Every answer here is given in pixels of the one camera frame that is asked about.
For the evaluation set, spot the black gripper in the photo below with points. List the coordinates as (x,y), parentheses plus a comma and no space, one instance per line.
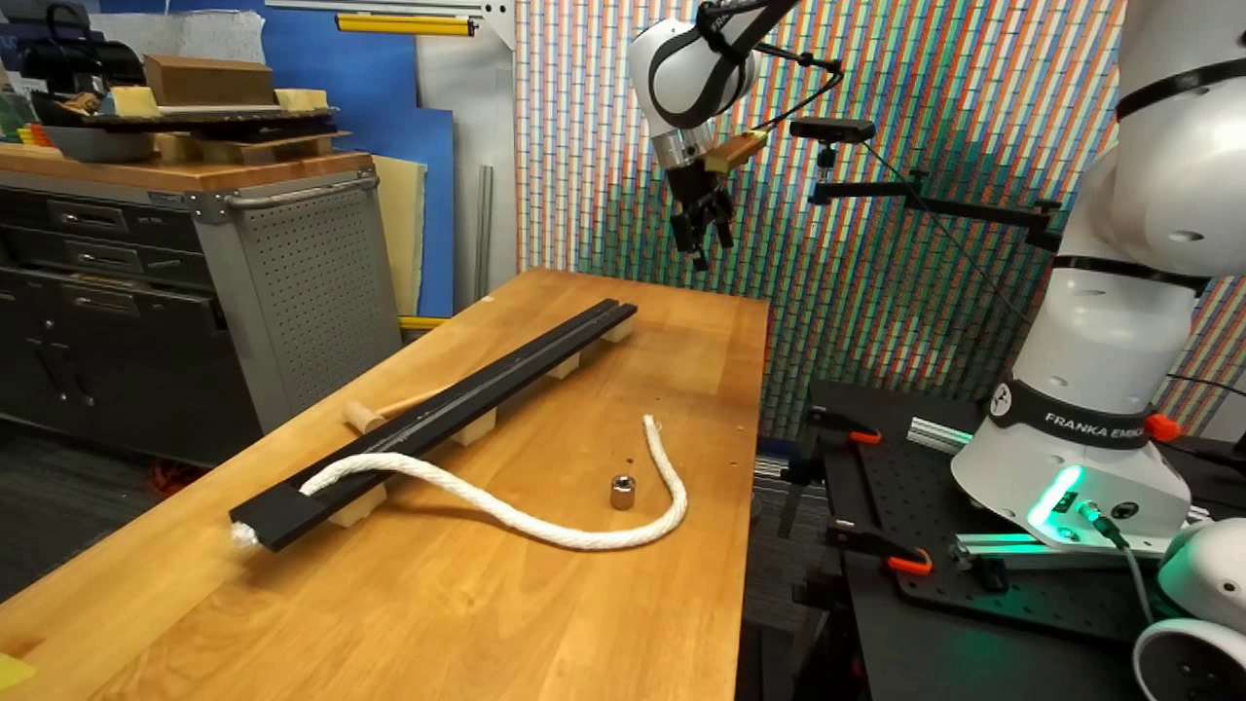
(697,203)

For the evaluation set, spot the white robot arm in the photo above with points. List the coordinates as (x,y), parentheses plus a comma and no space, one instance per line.
(1157,216)

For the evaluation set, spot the orange black clamp rear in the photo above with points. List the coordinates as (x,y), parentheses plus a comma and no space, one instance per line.
(827,422)

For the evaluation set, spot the orange black clamp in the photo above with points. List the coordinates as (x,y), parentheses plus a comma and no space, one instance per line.
(896,557)
(827,422)

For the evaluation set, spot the small metal cylinder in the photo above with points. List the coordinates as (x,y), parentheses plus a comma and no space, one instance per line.
(621,494)

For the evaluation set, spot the wooden boxes on cabinet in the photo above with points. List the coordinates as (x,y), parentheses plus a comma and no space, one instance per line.
(186,112)

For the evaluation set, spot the grey perforated metal cabinet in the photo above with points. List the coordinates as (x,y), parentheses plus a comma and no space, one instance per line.
(186,308)

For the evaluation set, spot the white robot part corner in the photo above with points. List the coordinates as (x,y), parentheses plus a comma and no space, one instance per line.
(1201,647)

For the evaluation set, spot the black camera on stand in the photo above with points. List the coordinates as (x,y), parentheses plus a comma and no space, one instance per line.
(1038,224)

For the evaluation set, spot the wooden block under rail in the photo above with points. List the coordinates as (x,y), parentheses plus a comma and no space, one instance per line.
(476,429)

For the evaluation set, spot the long black rail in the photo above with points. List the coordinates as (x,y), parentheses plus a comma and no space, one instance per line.
(281,511)

